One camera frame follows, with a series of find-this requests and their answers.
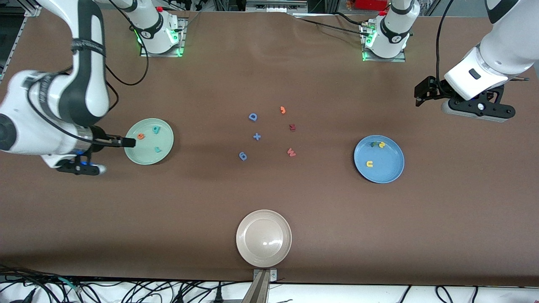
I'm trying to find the silver frame rail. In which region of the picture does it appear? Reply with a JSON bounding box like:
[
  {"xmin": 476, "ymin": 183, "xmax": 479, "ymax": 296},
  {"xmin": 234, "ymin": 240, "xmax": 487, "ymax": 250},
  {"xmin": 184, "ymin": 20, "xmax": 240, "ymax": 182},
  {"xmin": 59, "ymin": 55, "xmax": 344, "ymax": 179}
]
[{"xmin": 246, "ymin": 0, "xmax": 308, "ymax": 13}]

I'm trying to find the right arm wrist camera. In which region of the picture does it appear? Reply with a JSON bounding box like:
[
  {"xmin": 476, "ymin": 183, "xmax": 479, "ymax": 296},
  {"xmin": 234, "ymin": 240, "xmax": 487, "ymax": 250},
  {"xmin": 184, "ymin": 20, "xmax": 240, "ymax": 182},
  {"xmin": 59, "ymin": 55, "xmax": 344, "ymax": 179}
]
[{"xmin": 56, "ymin": 155, "xmax": 107, "ymax": 176}]

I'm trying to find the black table cable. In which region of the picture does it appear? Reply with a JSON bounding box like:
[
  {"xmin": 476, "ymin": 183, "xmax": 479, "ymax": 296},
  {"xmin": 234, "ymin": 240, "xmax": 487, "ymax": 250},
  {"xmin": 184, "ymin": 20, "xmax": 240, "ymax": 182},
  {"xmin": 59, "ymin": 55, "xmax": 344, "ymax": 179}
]
[
  {"xmin": 300, "ymin": 18, "xmax": 365, "ymax": 36},
  {"xmin": 333, "ymin": 12, "xmax": 369, "ymax": 29}
]

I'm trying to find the aluminium frame post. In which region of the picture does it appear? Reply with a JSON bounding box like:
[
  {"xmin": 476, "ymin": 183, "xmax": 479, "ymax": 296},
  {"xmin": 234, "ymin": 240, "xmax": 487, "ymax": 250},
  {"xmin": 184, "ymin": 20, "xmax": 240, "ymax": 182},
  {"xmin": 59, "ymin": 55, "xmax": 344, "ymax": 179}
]
[{"xmin": 0, "ymin": 0, "xmax": 43, "ymax": 82}]

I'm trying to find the teal floor cable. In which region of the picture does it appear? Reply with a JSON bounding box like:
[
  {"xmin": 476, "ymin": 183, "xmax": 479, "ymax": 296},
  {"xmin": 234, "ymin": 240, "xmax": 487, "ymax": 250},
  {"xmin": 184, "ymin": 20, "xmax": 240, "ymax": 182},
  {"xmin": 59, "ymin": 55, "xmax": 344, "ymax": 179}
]
[{"xmin": 57, "ymin": 277, "xmax": 80, "ymax": 292}]

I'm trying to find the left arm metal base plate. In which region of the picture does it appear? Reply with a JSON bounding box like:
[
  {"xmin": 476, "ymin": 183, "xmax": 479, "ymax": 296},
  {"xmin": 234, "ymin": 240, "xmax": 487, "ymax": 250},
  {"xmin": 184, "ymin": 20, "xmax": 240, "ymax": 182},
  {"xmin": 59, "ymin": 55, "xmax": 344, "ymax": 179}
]
[{"xmin": 360, "ymin": 21, "xmax": 407, "ymax": 63}]

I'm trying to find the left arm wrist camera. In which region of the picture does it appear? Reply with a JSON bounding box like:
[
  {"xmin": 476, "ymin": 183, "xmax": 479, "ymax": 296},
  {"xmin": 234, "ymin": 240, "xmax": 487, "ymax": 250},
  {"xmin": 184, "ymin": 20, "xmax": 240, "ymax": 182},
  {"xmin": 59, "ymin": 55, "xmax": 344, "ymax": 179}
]
[{"xmin": 441, "ymin": 84, "xmax": 516, "ymax": 123}]

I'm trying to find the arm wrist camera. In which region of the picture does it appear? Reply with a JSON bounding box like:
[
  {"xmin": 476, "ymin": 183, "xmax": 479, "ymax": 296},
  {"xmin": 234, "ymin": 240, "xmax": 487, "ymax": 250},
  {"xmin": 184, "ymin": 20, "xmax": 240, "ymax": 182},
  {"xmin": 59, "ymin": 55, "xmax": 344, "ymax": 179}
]
[
  {"xmin": 441, "ymin": 84, "xmax": 516, "ymax": 123},
  {"xmin": 56, "ymin": 155, "xmax": 107, "ymax": 176}
]

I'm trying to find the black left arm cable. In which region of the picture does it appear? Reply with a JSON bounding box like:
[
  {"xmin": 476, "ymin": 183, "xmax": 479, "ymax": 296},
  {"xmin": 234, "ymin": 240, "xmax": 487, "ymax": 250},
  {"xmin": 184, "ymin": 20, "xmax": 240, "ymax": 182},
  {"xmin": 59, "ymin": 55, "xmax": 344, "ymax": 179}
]
[{"xmin": 435, "ymin": 0, "xmax": 456, "ymax": 95}]

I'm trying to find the blue plate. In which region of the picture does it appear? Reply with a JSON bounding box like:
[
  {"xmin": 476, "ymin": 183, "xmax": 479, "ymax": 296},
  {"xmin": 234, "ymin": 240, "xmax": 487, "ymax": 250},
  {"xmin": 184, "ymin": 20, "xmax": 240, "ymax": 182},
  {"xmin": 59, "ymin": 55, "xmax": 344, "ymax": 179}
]
[{"xmin": 354, "ymin": 135, "xmax": 405, "ymax": 184}]

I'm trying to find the brown table cover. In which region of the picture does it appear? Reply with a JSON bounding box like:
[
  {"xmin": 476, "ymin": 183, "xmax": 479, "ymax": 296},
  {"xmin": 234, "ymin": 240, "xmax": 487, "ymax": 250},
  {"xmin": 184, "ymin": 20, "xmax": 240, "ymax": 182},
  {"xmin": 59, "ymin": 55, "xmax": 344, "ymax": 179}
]
[{"xmin": 0, "ymin": 8, "xmax": 539, "ymax": 287}]

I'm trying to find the beige plate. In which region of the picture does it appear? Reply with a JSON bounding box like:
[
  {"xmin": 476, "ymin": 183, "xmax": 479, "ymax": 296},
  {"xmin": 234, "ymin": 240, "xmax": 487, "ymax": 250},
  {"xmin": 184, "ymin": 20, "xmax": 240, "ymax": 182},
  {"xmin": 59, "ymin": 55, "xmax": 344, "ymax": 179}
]
[{"xmin": 236, "ymin": 210, "xmax": 292, "ymax": 268}]

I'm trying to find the red box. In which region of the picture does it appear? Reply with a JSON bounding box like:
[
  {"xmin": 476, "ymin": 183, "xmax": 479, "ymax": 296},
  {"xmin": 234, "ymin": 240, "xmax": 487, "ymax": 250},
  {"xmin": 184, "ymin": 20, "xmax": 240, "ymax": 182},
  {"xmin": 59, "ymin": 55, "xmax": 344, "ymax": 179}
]
[{"xmin": 356, "ymin": 0, "xmax": 390, "ymax": 10}]

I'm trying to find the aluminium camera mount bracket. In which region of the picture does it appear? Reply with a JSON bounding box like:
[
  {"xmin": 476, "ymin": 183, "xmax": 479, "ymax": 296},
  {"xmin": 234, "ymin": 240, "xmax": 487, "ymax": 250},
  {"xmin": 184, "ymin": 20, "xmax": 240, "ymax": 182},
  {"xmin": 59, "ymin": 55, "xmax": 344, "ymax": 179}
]
[{"xmin": 242, "ymin": 268, "xmax": 278, "ymax": 303}]

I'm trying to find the pale green plate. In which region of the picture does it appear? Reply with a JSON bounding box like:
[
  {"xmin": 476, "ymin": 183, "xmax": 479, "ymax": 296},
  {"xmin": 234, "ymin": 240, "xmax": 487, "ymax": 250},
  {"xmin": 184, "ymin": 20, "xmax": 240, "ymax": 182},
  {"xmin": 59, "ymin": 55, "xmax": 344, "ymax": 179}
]
[{"xmin": 124, "ymin": 118, "xmax": 174, "ymax": 165}]

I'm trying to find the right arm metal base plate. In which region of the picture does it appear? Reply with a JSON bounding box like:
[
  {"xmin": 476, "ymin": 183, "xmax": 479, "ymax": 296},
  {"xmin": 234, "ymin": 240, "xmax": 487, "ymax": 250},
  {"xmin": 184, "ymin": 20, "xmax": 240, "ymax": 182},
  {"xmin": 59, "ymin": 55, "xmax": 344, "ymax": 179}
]
[{"xmin": 140, "ymin": 17, "xmax": 187, "ymax": 58}]

